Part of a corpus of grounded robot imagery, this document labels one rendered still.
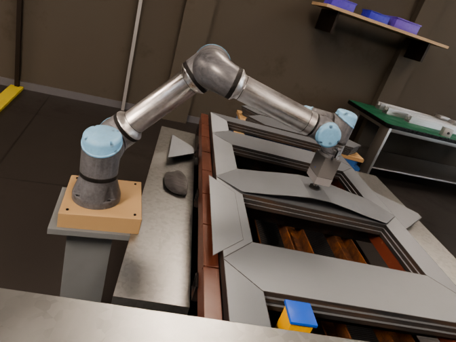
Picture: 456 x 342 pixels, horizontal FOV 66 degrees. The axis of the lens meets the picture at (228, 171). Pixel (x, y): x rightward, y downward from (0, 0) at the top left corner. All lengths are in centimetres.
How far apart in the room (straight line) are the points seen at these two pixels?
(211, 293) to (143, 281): 26
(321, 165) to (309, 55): 343
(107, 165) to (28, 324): 73
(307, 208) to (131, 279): 64
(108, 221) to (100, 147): 23
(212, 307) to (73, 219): 54
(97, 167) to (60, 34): 321
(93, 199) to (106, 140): 19
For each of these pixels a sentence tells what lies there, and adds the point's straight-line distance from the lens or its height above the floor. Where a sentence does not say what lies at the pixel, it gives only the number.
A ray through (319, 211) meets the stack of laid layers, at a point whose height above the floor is 85.
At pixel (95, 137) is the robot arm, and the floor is 96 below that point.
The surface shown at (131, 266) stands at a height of 68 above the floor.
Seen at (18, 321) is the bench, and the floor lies 105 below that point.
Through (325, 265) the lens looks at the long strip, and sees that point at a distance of 104.
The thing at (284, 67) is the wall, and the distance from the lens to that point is 454.
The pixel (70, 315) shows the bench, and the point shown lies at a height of 105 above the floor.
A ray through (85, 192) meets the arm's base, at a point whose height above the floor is 78.
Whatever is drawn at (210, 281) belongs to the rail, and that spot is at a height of 83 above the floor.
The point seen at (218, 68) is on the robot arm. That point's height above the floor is 125.
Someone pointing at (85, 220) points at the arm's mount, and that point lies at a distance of 117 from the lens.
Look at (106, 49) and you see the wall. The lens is 421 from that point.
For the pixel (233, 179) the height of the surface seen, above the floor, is 86.
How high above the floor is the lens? 141
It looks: 24 degrees down
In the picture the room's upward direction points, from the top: 18 degrees clockwise
